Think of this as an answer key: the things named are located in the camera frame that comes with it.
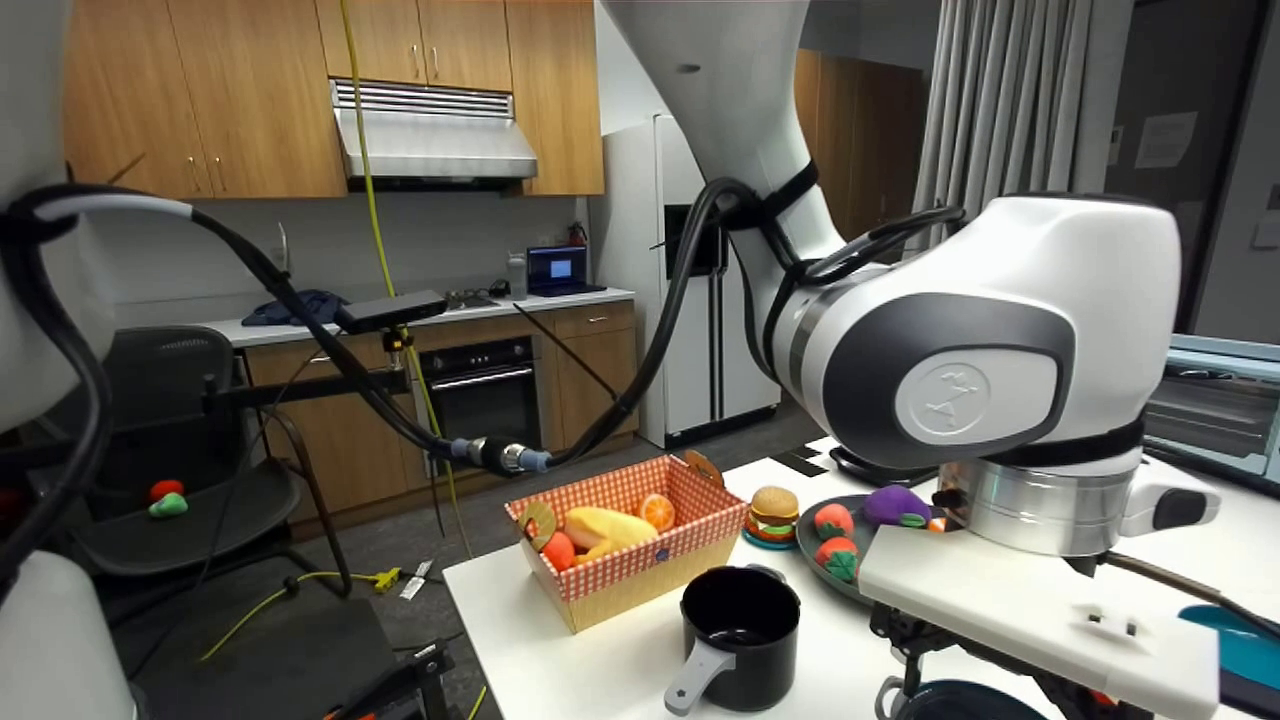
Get dark blue cloth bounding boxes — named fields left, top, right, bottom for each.
left=239, top=286, right=353, bottom=331

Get red checkered basket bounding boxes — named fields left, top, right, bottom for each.
left=499, top=453, right=752, bottom=635

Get brown toy bread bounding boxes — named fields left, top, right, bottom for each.
left=677, top=449, right=731, bottom=493

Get wooden wall cabinets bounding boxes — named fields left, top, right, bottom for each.
left=58, top=0, right=611, bottom=209

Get orange toy fruit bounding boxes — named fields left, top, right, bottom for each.
left=637, top=493, right=682, bottom=535

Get wooden counter cabinets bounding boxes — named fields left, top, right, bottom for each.
left=211, top=286, right=643, bottom=525

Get steel range hood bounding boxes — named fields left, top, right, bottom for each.
left=327, top=77, right=542, bottom=187

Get brown green toy kiwi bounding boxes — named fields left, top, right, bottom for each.
left=516, top=499, right=566, bottom=548

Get red toy tomato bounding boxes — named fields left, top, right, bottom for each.
left=535, top=534, right=582, bottom=576

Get yellow hanging strap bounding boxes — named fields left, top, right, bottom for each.
left=333, top=0, right=472, bottom=535

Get black built-in oven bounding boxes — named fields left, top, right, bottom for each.
left=418, top=331, right=547, bottom=464

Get thick black cable bundle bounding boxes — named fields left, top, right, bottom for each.
left=0, top=172, right=965, bottom=484
left=0, top=213, right=121, bottom=593

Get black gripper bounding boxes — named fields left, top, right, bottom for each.
left=870, top=603, right=973, bottom=685

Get red toy strawberry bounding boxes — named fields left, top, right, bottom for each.
left=813, top=499, right=862, bottom=542
left=813, top=534, right=863, bottom=583

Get toy burger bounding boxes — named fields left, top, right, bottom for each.
left=742, top=484, right=806, bottom=548

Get dark grey door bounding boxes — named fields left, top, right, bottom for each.
left=1093, top=0, right=1271, bottom=335

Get black pot with grey handle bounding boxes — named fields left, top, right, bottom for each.
left=662, top=563, right=806, bottom=720

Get white paper sign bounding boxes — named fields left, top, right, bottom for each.
left=1133, top=112, right=1200, bottom=172

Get black flat card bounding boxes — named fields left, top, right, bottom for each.
left=769, top=443, right=838, bottom=479

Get blue countertop appliance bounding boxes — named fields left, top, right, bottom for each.
left=526, top=246, right=591, bottom=301

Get tall wooden cabinet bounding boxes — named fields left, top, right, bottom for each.
left=791, top=47, right=933, bottom=251

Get red and green toy vegetable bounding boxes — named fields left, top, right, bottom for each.
left=139, top=478, right=192, bottom=520

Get white wrist mounting plate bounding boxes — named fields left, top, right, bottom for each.
left=858, top=525, right=1223, bottom=720

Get purple toy eggplant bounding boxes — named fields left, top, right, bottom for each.
left=862, top=484, right=946, bottom=534

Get white refrigerator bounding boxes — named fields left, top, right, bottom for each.
left=591, top=112, right=791, bottom=453

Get dark plate of toy food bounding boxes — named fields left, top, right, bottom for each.
left=791, top=493, right=965, bottom=593

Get yellow floor cable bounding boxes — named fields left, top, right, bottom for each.
left=197, top=563, right=403, bottom=668

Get black stereo camera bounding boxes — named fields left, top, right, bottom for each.
left=333, top=288, right=453, bottom=341

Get black camera stand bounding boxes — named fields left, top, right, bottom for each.
left=197, top=326, right=418, bottom=603

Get black office chair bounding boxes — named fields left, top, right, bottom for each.
left=77, top=326, right=314, bottom=633

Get dark transparent pot lid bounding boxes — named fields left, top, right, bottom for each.
left=906, top=681, right=1043, bottom=720

